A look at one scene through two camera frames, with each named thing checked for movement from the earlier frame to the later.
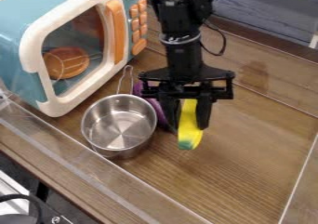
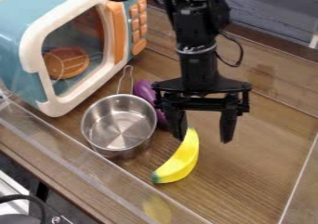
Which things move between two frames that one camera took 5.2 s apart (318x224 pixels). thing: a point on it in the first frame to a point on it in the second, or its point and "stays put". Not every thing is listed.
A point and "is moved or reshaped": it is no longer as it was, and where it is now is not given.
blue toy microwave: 67,40 stays put
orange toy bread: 64,62 stays put
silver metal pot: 118,122 stays put
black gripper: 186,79 to 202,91
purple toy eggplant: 136,89 stays put
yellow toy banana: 188,132 is moved or reshaped
